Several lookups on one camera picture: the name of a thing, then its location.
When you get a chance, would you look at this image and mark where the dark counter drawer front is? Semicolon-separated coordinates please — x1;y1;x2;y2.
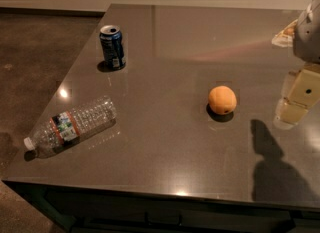
5;180;320;233

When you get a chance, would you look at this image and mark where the orange fruit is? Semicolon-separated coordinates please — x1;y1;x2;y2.
208;86;237;115

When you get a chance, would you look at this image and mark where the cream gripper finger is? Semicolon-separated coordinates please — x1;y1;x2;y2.
271;20;298;48
274;63;320;130

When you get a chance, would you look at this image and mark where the clear plastic water bottle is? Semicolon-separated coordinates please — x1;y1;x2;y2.
24;96;117;158

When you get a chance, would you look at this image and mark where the blue pepsi can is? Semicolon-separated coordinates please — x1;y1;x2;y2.
99;25;126;70

